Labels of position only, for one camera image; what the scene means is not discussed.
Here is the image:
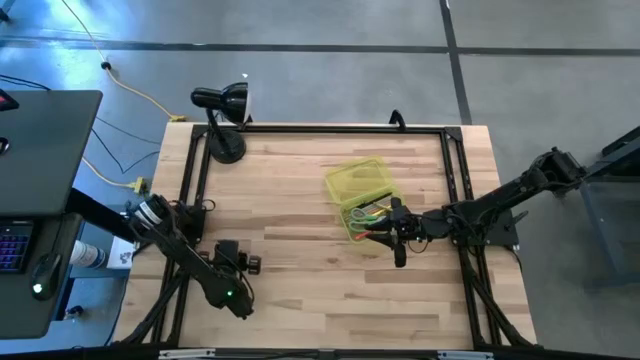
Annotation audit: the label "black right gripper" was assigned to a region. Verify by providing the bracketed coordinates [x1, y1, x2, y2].
[362, 196, 451, 269]

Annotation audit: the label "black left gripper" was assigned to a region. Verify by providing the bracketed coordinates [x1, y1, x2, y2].
[199, 239, 263, 321]

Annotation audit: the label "green handled scissors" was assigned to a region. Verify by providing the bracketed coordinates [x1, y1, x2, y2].
[348, 206, 384, 235]

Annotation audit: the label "black pen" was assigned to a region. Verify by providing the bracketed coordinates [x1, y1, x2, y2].
[356, 191, 395, 212]

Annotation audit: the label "yellow translucent supply box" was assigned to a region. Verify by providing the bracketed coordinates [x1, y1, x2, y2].
[324, 155, 404, 257]

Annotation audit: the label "black desk lamp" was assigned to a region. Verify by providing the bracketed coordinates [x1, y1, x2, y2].
[189, 81, 253, 165]

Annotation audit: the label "white printed paper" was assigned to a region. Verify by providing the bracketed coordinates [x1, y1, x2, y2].
[106, 235, 137, 270]

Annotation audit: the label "black clamp hook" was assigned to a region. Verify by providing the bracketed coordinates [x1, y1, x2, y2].
[388, 108, 408, 133]

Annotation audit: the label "black desk leg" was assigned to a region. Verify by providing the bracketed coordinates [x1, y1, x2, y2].
[66, 187, 136, 245]

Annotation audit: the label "white paper cup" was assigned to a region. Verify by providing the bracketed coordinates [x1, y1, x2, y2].
[68, 239, 108, 270]

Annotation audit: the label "black computer mouse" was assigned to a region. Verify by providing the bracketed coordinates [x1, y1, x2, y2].
[31, 251, 64, 302]

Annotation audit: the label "black desk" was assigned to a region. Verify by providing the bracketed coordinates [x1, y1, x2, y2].
[0, 89, 104, 217]

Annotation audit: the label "dark grey desk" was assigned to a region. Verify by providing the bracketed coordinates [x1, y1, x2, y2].
[0, 212, 84, 341]

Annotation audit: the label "backlit black keyboard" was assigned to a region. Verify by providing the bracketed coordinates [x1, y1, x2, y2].
[0, 218, 35, 275]

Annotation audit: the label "blue-grey metal cart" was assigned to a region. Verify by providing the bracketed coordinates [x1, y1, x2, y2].
[579, 124, 640, 291]

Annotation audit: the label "black red desk device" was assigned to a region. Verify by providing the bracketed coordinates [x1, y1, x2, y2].
[0, 88, 20, 113]

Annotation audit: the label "silver metal bracket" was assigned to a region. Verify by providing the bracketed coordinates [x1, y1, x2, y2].
[158, 348, 217, 360]
[436, 349, 495, 360]

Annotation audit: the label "yellow extension cord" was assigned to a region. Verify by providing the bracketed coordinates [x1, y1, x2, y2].
[81, 156, 150, 196]
[59, 0, 189, 124]

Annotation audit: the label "black metal table frame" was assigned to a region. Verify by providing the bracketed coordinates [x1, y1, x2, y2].
[110, 123, 540, 351]

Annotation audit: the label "black floor cable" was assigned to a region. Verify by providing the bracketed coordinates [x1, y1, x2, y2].
[91, 115, 162, 175]
[0, 73, 51, 92]

